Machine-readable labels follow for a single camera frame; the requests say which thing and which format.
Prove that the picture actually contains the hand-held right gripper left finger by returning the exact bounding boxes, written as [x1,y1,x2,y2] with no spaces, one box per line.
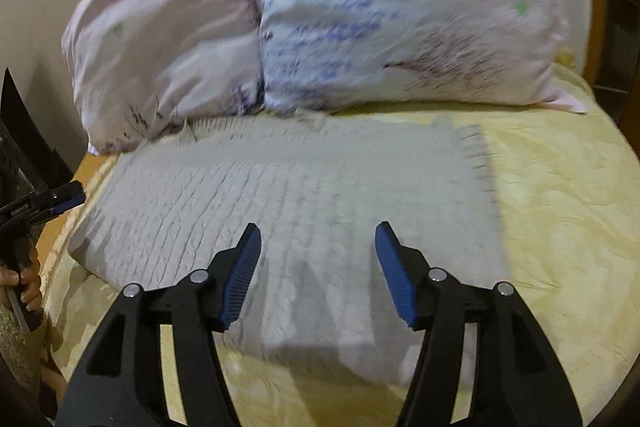
[55,223,262,427]

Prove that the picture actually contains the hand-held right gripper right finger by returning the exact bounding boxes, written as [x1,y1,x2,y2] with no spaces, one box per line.
[375,221,583,427]

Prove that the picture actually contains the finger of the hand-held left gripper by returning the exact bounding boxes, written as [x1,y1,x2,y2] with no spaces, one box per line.
[27,180,87,218]

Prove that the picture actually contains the grey cable knit sweater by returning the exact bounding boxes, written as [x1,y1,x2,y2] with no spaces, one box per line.
[67,114,511,385]

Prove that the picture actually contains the person's left hand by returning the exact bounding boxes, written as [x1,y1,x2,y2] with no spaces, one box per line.
[0,251,43,313]

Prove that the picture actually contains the yellow patterned bed sheet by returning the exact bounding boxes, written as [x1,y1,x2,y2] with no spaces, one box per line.
[40,67,640,427]

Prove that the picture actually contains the pink floral pillow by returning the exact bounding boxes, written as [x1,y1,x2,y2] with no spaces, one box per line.
[62,0,266,155]

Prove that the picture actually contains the blue floral tree print pillow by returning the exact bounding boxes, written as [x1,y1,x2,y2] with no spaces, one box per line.
[225,0,588,115]

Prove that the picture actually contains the wooden framed glass door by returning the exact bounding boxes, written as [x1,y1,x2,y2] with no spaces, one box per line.
[580,0,640,128]

